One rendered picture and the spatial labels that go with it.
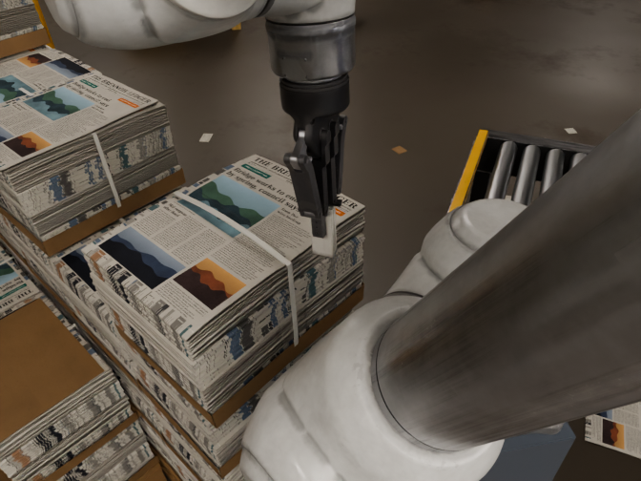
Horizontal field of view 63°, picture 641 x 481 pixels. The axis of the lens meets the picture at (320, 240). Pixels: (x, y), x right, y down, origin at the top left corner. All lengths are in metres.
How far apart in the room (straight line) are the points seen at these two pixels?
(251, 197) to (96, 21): 0.57
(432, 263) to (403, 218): 2.07
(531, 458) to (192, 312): 0.47
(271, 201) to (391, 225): 1.67
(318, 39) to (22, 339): 1.16
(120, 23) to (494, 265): 0.29
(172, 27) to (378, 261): 2.00
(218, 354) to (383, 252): 1.68
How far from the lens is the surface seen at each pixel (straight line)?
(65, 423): 1.38
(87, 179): 1.27
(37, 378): 1.40
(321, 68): 0.54
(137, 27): 0.42
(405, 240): 2.47
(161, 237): 0.88
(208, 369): 0.79
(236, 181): 0.98
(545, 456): 0.75
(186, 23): 0.41
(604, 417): 2.04
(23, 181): 1.22
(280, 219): 0.87
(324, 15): 0.53
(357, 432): 0.38
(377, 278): 2.27
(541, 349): 0.24
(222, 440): 1.02
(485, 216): 0.55
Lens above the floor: 1.60
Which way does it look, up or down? 41 degrees down
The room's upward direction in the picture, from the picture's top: 3 degrees counter-clockwise
